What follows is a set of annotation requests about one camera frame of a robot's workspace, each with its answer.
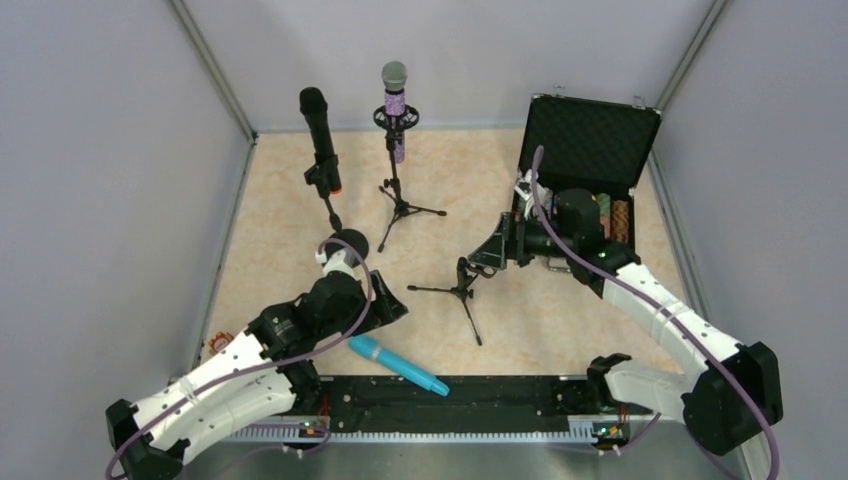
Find black tripod stand with clip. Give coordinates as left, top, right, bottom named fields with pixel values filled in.
left=407, top=257, right=496, bottom=346

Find teal toy microphone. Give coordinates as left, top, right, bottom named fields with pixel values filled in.
left=348, top=335, right=450, bottom=397

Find black round-base mic stand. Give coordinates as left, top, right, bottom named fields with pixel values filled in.
left=303, top=155, right=371, bottom=270

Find black tripod shock-mount stand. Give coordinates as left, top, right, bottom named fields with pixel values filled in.
left=372, top=106, right=448, bottom=253

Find black microphone orange end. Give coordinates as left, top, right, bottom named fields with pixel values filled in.
left=299, top=87, right=342, bottom=197

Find purple glitter microphone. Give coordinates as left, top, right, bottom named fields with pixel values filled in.
left=381, top=60, right=408, bottom=164

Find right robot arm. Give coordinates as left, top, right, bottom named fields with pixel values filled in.
left=467, top=170, right=784, bottom=455

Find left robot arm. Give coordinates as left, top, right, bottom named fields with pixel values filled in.
left=105, top=248, right=408, bottom=479

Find green poker chip stack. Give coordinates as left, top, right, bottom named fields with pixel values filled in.
left=595, top=193, right=612, bottom=218

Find brown poker chip stack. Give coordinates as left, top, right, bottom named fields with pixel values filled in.
left=610, top=200, right=630, bottom=244

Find black poker chip case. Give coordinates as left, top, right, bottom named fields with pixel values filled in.
left=517, top=95, right=661, bottom=270

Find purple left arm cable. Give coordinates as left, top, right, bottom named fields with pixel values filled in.
left=104, top=238, right=376, bottom=480

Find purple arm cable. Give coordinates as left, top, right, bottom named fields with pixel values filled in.
left=104, top=238, right=376, bottom=480
left=529, top=145, right=782, bottom=480

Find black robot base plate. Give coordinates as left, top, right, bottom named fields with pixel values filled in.
left=282, top=375, right=651, bottom=439

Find white cable duct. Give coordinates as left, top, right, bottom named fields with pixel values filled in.
left=224, top=419, right=629, bottom=449

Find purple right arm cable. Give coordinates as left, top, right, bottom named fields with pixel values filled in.
left=529, top=145, right=782, bottom=480

